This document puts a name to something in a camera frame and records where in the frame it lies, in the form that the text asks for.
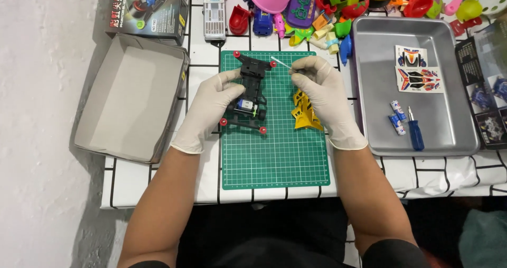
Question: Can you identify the yellow toy car body shell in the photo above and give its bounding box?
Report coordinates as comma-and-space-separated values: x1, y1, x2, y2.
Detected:
292, 88, 324, 132

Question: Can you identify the black toy car chassis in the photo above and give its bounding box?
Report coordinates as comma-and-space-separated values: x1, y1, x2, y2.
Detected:
220, 51, 277, 135

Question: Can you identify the teal cloth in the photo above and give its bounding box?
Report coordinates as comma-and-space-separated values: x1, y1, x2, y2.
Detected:
459, 209, 507, 268

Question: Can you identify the person's right hand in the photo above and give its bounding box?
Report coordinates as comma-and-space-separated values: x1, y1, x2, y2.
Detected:
289, 56, 369, 150

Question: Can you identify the printed toy car box lid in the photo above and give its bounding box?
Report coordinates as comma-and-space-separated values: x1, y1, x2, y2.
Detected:
105, 0, 191, 47

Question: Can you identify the black printed instruction leaflet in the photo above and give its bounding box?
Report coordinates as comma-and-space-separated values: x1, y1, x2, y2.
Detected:
455, 18, 507, 150

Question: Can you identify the heap of colourful plastic toys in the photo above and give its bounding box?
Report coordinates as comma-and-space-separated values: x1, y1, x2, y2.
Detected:
225, 0, 507, 67

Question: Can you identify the blue handled screwdriver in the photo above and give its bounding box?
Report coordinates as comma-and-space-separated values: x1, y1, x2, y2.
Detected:
407, 106, 425, 151

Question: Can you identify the small toy car sticker sheet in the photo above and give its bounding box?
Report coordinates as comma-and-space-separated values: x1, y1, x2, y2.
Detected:
395, 45, 429, 68

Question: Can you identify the metal tray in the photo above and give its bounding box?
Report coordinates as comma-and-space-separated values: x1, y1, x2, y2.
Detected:
351, 16, 481, 157

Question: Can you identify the person's black clothing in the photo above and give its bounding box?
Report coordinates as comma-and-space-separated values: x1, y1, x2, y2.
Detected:
129, 198, 433, 268

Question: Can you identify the white screwdriver bit case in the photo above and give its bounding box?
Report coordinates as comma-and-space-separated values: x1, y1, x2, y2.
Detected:
203, 0, 227, 42

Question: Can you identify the large toy car sticker sheet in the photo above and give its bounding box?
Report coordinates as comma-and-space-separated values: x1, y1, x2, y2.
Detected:
396, 66, 444, 94

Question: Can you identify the open grey cardboard box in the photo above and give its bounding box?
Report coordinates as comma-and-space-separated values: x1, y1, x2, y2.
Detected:
73, 33, 191, 165

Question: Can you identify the person's left hand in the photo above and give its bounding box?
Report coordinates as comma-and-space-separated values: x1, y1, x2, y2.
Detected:
171, 69, 246, 154

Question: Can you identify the white blue battery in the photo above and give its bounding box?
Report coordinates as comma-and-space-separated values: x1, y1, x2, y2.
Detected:
390, 100, 408, 122
388, 114, 407, 136

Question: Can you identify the green cutting mat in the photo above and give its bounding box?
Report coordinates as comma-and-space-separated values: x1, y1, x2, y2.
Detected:
220, 50, 331, 190

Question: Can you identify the white black grid tablecloth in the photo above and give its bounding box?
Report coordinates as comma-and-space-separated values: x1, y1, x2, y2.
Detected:
100, 0, 507, 210

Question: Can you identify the clear plastic bag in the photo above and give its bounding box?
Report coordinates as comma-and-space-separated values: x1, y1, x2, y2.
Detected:
473, 17, 507, 81

